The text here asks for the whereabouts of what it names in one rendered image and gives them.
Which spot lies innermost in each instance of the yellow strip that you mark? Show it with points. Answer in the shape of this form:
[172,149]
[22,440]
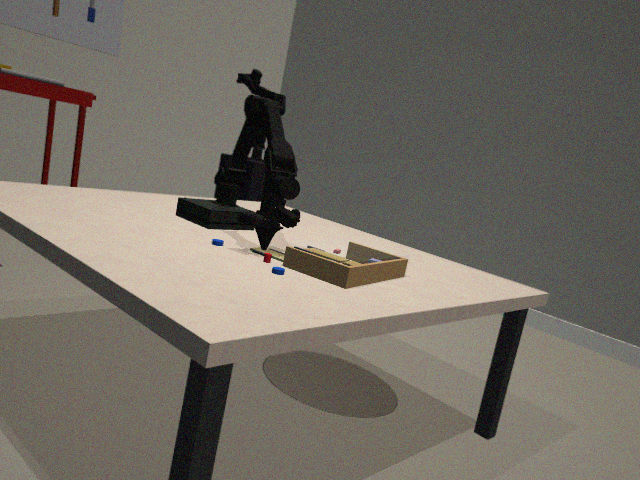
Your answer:
[275,255]

